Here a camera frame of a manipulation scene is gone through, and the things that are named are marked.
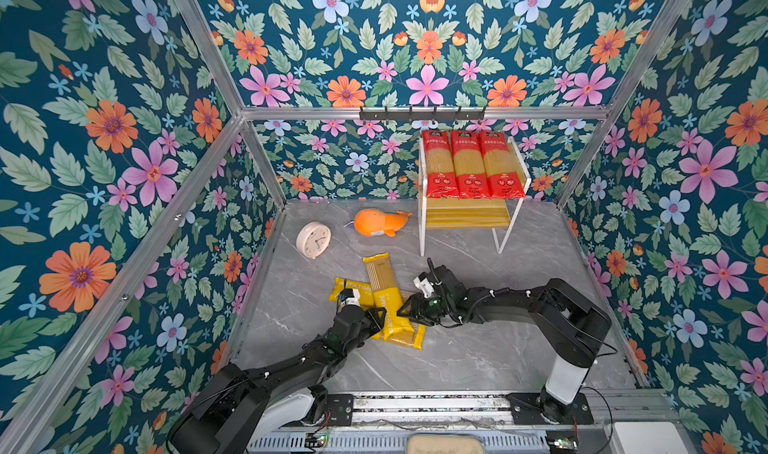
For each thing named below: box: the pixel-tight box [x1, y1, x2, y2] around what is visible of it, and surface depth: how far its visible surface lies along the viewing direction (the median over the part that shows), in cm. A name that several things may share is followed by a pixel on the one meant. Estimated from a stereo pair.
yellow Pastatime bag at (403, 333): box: [372, 322, 426, 351], surface depth 84 cm
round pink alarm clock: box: [296, 221, 332, 259], surface depth 101 cm
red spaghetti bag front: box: [422, 130, 460, 199], surface depth 82 cm
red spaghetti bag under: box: [450, 131, 491, 200], surface depth 82 cm
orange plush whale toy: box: [354, 208, 413, 238], surface depth 107 cm
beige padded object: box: [407, 434, 484, 454], surface depth 67 cm
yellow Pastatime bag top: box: [362, 252, 415, 340], surface depth 92 cm
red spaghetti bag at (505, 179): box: [479, 131, 526, 199], surface depth 82 cm
